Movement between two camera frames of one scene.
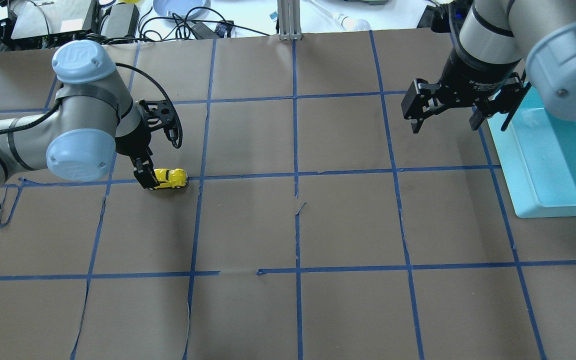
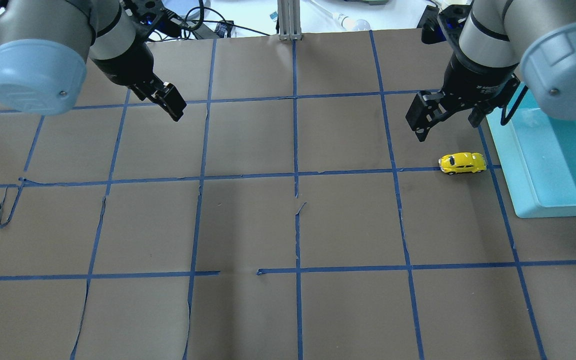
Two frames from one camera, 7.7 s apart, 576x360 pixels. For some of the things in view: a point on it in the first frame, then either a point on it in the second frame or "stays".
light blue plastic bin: [554, 167] stays
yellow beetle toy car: [168, 178] -> [462, 162]
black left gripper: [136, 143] -> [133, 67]
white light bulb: [349, 24] stays
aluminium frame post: [289, 20] stays
